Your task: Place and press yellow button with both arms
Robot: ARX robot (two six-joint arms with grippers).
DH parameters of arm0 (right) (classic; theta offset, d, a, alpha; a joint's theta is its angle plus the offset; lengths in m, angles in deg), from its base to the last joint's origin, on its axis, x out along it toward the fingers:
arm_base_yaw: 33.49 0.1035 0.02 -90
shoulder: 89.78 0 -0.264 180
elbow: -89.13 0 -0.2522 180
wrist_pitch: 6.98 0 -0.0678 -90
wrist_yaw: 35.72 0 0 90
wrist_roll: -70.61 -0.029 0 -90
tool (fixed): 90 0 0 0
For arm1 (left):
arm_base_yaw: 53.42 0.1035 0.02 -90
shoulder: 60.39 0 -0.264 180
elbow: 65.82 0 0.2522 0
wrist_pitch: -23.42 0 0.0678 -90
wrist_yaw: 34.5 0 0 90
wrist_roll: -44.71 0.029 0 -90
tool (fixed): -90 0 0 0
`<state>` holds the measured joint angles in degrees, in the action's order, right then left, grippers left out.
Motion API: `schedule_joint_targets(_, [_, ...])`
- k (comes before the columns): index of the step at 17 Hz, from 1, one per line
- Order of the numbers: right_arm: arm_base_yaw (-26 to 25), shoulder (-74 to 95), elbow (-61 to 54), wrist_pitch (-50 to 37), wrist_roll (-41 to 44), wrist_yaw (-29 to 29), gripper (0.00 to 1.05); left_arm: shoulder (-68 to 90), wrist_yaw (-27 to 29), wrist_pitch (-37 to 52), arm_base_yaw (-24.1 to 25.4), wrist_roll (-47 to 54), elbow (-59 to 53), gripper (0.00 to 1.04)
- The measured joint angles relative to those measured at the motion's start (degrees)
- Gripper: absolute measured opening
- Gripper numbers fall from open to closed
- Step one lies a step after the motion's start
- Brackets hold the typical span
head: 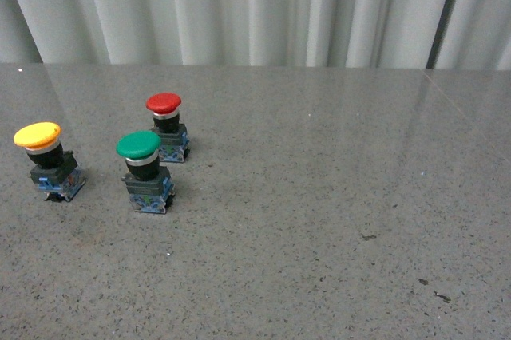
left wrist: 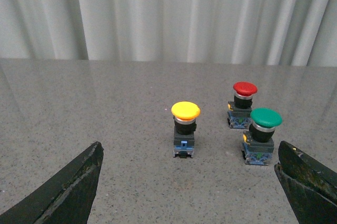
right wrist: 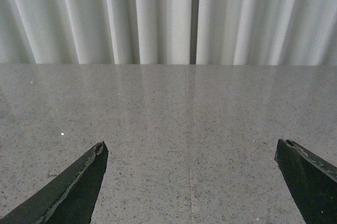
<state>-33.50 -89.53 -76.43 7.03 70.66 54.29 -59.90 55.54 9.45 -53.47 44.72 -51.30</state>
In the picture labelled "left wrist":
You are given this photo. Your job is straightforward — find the green mushroom push button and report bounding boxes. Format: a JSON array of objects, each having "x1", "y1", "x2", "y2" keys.
[{"x1": 242, "y1": 108, "x2": 282, "y2": 166}]

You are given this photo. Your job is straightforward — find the yellow mushroom push button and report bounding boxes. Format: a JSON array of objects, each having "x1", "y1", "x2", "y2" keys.
[{"x1": 171, "y1": 101, "x2": 201, "y2": 158}]

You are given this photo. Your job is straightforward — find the white pleated curtain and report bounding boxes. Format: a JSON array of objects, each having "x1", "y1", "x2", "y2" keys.
[{"x1": 1, "y1": 0, "x2": 336, "y2": 66}]

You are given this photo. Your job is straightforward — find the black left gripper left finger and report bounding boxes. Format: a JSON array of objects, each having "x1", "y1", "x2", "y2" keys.
[{"x1": 1, "y1": 141, "x2": 104, "y2": 223}]

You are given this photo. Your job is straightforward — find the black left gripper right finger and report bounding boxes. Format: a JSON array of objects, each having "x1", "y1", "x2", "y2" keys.
[{"x1": 274, "y1": 141, "x2": 336, "y2": 223}]

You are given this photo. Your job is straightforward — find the red mushroom push button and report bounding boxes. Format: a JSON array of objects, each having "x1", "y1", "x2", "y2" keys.
[{"x1": 227, "y1": 82, "x2": 258, "y2": 129}]

